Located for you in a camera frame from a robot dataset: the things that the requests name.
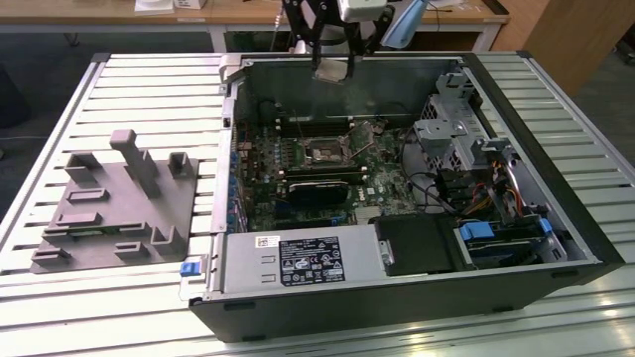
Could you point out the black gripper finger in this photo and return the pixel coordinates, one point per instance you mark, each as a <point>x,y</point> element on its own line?
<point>304,18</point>
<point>369,37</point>

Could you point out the silver CPU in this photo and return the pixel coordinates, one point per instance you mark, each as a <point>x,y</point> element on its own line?
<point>331,71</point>

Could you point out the metal locking lever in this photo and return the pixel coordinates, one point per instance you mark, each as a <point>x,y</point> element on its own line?
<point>299,124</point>

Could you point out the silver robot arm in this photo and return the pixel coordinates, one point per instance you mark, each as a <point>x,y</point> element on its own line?
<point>407,26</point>

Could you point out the CPU socket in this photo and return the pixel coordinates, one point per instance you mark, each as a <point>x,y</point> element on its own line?
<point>324,152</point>

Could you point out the black RAM slot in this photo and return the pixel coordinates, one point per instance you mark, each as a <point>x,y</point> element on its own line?
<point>317,128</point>

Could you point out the metal disk bay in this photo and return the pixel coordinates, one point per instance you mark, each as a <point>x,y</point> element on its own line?
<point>436,137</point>

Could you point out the white box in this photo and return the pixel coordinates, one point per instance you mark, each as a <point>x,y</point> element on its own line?
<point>153,7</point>

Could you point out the black RAM stick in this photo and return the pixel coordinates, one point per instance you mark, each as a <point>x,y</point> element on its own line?
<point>321,170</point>

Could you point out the green motherboard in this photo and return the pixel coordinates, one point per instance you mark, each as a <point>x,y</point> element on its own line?
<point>392,186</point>

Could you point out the wooden cabinet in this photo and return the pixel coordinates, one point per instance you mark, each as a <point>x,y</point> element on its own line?
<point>570,37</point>

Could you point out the black graphics card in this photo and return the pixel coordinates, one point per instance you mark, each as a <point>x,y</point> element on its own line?
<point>317,193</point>

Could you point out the silver chipset heatsink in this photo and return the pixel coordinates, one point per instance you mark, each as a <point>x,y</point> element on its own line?
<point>368,215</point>

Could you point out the wooden desk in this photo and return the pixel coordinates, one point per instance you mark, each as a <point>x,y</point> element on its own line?
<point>49,9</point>

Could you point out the hard disk in blue carrier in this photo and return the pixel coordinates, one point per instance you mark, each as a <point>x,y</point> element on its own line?
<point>476,230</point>

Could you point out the black drive box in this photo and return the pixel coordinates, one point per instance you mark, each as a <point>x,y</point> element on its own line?
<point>416,245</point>

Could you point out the grey parts rack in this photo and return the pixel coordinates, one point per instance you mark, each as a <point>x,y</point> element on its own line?
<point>128,208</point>

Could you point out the blue drive clip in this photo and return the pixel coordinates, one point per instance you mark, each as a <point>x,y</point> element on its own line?
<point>546,227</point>

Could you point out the black bin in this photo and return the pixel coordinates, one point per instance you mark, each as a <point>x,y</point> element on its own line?
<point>12,96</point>

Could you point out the silver power supply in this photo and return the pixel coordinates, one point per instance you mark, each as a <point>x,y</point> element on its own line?
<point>248,260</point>

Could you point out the blue case latch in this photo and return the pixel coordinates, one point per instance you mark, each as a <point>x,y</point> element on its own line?
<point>191,268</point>

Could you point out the green RAM stick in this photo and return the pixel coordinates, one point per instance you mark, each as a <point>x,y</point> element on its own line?
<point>93,232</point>

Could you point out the black PC case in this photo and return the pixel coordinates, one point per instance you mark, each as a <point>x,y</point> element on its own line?
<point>347,312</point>

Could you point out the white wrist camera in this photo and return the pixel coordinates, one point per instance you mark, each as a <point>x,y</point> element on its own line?
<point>361,9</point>

